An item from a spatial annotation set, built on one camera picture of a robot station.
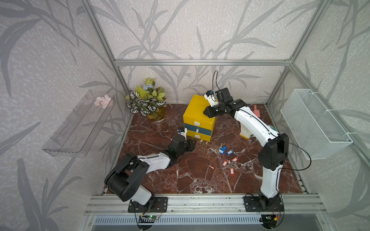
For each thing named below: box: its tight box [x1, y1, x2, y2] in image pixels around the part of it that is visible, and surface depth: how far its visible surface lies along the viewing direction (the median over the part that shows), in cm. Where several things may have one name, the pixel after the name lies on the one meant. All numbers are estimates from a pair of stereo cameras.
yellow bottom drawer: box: [186, 129, 212, 142], surface depth 96 cm
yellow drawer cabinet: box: [183, 94, 216, 142], surface depth 88 cm
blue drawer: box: [184, 123, 212, 136], surface depth 89 cm
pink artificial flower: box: [93, 94, 112, 109], surface depth 78 cm
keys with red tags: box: [222, 156, 239, 177], surface depth 90 cm
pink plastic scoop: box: [252, 104, 261, 118], surface depth 118 cm
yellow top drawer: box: [183, 115, 216, 130], surface depth 86 cm
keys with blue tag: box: [218, 146, 227, 155], surface depth 96 cm
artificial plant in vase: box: [125, 77, 167, 121], surface depth 93 cm
